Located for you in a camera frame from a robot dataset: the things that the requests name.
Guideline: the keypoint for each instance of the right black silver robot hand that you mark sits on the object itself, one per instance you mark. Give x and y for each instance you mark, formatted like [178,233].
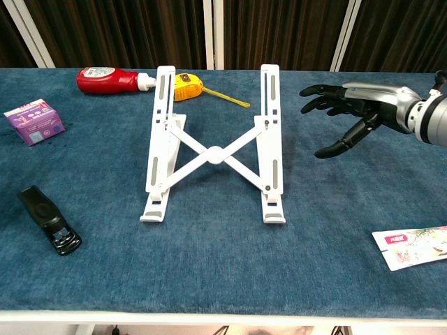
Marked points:
[370,99]

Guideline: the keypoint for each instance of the white folding laptop stand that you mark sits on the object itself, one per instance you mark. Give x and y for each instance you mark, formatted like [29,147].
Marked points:
[217,155]

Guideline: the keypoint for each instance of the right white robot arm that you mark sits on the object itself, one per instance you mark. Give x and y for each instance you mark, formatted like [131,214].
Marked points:
[433,118]

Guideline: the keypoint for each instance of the dark pleated curtain panel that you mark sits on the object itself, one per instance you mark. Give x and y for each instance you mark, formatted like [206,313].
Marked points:
[122,31]
[401,35]
[8,45]
[279,31]

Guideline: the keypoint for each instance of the floral toothpaste tube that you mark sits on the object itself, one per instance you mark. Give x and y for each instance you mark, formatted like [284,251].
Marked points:
[412,247]

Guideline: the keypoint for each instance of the yellow tape measure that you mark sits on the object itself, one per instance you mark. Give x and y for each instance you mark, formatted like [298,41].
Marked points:
[186,90]

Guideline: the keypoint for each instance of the blue velvet table cover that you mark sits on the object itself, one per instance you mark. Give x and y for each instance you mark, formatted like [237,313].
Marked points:
[223,265]

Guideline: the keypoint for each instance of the red ketchup bottle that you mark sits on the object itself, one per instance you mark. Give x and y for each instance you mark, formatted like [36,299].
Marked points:
[104,81]

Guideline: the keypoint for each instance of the small purple box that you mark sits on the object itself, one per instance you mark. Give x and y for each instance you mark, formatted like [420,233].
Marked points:
[35,122]

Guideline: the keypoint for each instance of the black stapler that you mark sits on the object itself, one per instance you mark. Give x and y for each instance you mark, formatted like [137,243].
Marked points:
[45,218]

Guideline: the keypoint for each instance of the white frame post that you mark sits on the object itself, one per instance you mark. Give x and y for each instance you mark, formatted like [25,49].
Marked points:
[345,33]
[29,31]
[213,31]

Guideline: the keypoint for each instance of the white table frame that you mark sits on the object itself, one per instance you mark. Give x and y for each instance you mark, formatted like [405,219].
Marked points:
[223,319]

